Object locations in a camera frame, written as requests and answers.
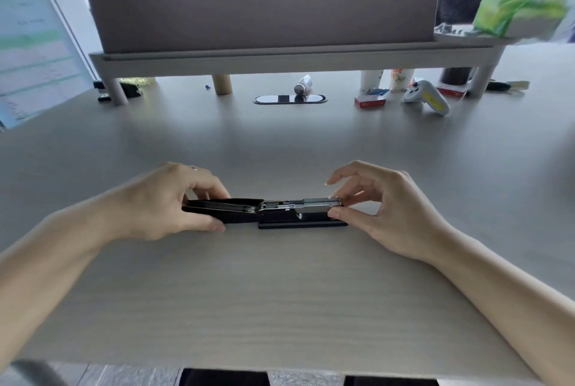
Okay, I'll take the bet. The person's right hand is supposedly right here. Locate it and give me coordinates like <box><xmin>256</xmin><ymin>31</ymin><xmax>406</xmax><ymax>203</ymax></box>
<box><xmin>326</xmin><ymin>160</ymin><xmax>451</xmax><ymax>266</ymax></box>

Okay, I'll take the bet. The person's left hand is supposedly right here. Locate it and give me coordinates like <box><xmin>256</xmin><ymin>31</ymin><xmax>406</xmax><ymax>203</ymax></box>
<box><xmin>105</xmin><ymin>161</ymin><xmax>232</xmax><ymax>243</ymax></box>

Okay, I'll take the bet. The black stapler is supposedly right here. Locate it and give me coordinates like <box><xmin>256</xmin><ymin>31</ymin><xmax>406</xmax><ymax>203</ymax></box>
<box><xmin>181</xmin><ymin>196</ymin><xmax>349</xmax><ymax>230</ymax></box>

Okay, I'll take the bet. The person's right forearm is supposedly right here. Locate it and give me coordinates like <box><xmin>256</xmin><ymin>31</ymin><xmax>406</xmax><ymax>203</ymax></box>
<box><xmin>427</xmin><ymin>224</ymin><xmax>575</xmax><ymax>386</ymax></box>

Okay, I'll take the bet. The person's left forearm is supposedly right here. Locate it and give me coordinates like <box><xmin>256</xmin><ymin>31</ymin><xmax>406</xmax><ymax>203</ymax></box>
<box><xmin>0</xmin><ymin>201</ymin><xmax>123</xmax><ymax>348</ymax></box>

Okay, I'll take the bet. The red staple box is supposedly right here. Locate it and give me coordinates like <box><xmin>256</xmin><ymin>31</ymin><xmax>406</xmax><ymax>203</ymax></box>
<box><xmin>354</xmin><ymin>95</ymin><xmax>387</xmax><ymax>110</ymax></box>

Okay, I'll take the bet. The white paper cup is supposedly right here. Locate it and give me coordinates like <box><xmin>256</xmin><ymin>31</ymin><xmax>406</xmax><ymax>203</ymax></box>
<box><xmin>360</xmin><ymin>69</ymin><xmax>384</xmax><ymax>90</ymax></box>

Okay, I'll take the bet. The white and yellow controller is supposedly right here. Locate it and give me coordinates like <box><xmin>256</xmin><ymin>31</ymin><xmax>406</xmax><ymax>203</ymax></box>
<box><xmin>402</xmin><ymin>79</ymin><xmax>451</xmax><ymax>117</ymax></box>

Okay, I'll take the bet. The printed paper cup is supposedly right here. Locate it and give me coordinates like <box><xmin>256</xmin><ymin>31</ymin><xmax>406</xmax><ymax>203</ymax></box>
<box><xmin>389</xmin><ymin>68</ymin><xmax>417</xmax><ymax>93</ymax></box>

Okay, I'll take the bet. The flat red box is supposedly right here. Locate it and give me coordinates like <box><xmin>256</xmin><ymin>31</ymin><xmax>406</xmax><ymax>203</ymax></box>
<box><xmin>437</xmin><ymin>83</ymin><xmax>468</xmax><ymax>98</ymax></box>

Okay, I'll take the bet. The black desk gadget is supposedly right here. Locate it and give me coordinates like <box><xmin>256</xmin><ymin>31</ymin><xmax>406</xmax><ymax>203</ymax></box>
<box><xmin>93</xmin><ymin>79</ymin><xmax>144</xmax><ymax>104</ymax></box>

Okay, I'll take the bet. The black cup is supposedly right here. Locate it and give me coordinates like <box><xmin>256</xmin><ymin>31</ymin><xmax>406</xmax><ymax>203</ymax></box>
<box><xmin>440</xmin><ymin>67</ymin><xmax>475</xmax><ymax>86</ymax></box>

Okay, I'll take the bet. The white desk shelf riser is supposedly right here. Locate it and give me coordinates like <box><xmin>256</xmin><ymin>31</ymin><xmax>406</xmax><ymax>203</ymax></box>
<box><xmin>88</xmin><ymin>31</ymin><xmax>524</xmax><ymax>107</ymax></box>

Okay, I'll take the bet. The black and cream utility knife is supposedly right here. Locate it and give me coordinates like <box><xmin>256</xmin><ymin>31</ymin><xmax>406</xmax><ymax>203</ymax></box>
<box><xmin>485</xmin><ymin>80</ymin><xmax>531</xmax><ymax>93</ymax></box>

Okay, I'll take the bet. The pile of grey clips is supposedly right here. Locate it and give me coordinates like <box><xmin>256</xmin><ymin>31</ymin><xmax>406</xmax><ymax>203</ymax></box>
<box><xmin>433</xmin><ymin>22</ymin><xmax>485</xmax><ymax>37</ymax></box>

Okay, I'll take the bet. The green tissue packet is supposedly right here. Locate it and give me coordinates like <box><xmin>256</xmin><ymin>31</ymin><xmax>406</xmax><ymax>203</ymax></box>
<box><xmin>471</xmin><ymin>0</ymin><xmax>570</xmax><ymax>39</ymax></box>

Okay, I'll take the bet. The computer monitor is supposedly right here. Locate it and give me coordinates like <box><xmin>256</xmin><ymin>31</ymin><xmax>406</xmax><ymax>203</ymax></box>
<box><xmin>0</xmin><ymin>0</ymin><xmax>93</xmax><ymax>131</ymax></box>

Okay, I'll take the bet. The black oval cable grommet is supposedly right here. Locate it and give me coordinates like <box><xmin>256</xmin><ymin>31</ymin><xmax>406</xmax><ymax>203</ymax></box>
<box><xmin>253</xmin><ymin>93</ymin><xmax>328</xmax><ymax>105</ymax></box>

